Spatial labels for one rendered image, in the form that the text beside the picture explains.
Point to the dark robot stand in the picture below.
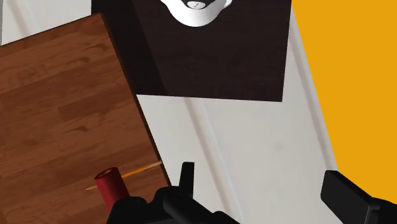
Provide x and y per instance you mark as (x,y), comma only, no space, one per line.
(217,62)

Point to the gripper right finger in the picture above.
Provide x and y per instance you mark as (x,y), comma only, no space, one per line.
(350,198)

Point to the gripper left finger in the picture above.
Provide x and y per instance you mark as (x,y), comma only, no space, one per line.
(183,204)

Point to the brown wooden table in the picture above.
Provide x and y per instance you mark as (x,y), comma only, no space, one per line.
(62,108)

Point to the red cylinder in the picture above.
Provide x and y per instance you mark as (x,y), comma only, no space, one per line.
(110,186)

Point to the orange pencil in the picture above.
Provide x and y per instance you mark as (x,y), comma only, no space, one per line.
(139,170)

